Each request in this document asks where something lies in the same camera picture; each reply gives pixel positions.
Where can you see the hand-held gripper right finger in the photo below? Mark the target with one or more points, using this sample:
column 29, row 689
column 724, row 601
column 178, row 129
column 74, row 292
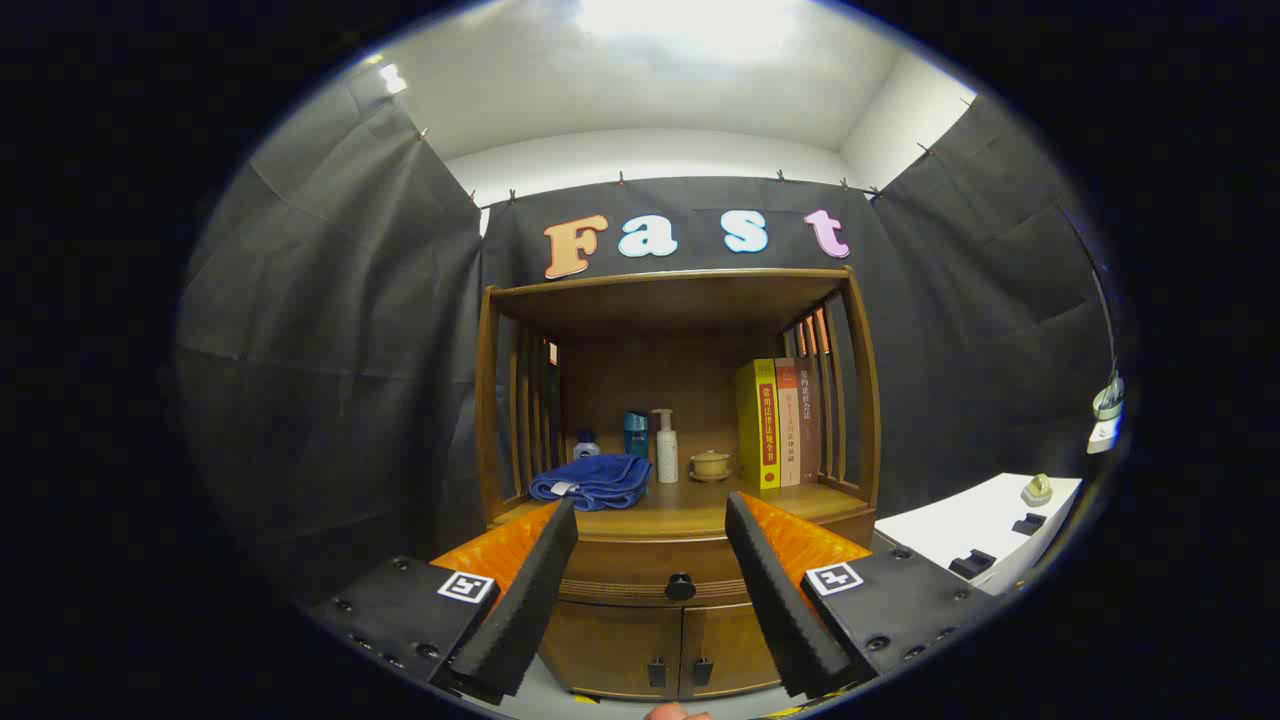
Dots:
column 780, row 610

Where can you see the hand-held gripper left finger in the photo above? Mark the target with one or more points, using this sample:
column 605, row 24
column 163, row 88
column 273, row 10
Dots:
column 525, row 610

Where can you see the black drawer knob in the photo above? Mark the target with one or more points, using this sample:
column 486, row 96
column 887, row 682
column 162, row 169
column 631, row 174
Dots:
column 680, row 587

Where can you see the wooden drawer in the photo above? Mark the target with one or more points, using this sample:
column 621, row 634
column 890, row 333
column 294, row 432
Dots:
column 640, row 565

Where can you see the wooden cabinet door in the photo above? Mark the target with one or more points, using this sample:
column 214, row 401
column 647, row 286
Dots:
column 725, row 640
column 610, row 645

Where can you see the wooden countertop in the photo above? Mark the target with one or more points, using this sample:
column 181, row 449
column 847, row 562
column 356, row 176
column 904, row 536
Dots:
column 690, row 500

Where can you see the white side cabinet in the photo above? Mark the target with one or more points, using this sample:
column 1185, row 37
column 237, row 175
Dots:
column 970, row 525

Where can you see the wooden cabinet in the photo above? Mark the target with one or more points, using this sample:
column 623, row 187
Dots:
column 680, row 300

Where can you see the blue folded towel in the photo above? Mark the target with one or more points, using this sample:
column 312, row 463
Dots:
column 600, row 480

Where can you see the beige lidded tea bowl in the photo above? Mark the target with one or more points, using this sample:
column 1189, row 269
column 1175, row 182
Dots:
column 711, row 464

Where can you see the small white blue-capped bottle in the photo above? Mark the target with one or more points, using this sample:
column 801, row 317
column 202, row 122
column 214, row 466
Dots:
column 587, row 447

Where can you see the beige book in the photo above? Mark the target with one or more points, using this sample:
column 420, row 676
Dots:
column 788, row 430

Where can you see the brown book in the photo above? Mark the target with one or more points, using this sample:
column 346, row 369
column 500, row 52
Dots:
column 809, row 430

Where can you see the yellow book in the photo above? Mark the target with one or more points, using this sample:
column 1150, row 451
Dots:
column 757, row 420

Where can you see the white pump bottle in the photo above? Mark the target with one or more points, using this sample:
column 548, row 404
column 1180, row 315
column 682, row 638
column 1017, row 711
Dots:
column 667, row 455

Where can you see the small black block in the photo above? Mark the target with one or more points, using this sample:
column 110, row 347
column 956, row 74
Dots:
column 972, row 565
column 1029, row 524

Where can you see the blue glass bottle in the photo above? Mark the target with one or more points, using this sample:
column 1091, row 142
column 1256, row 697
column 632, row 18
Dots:
column 636, row 435

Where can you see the pale yellow tape dispenser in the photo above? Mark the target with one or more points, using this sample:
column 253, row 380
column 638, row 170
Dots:
column 1037, row 490

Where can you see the white power strip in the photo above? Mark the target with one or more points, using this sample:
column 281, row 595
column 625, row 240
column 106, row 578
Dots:
column 1105, row 435

